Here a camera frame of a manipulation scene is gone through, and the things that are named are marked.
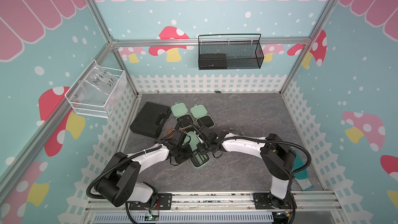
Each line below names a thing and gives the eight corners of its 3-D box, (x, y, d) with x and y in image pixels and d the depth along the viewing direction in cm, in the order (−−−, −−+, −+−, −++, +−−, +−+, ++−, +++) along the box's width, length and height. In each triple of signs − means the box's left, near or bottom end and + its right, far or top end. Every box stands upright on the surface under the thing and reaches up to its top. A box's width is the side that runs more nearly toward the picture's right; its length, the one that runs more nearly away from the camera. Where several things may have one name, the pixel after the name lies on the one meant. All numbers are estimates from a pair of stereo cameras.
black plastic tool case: (132, 132, 101) (128, 126, 96) (148, 107, 115) (146, 101, 110) (158, 139, 98) (155, 134, 93) (171, 112, 111) (170, 107, 106)
